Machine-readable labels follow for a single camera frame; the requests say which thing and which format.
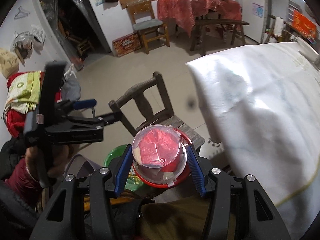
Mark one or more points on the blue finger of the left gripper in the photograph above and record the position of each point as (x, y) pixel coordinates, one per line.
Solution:
(68, 105)
(110, 118)

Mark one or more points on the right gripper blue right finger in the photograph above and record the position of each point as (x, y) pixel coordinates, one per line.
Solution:
(239, 207)

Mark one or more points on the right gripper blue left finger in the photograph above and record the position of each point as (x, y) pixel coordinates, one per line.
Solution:
(63, 217)

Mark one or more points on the plastic cup with red paper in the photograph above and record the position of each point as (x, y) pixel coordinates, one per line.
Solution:
(160, 153)

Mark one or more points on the red trash bin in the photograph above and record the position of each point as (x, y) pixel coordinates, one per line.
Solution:
(180, 159)

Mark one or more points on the person left hand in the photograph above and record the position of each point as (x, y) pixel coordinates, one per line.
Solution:
(59, 156)

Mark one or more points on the wooden chair grey cushion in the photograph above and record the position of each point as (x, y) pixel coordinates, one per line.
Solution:
(149, 30)

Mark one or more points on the feather print tablecloth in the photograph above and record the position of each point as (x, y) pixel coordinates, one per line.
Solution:
(262, 103)

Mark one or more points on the wooden bench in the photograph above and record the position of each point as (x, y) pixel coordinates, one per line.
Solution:
(216, 28)

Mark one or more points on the red covered side table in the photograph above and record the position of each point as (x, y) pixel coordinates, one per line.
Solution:
(184, 12)

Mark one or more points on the white refrigerator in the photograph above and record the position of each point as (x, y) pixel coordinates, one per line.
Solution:
(255, 12)

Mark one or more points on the orange gift box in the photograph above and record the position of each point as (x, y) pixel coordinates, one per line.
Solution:
(305, 26)

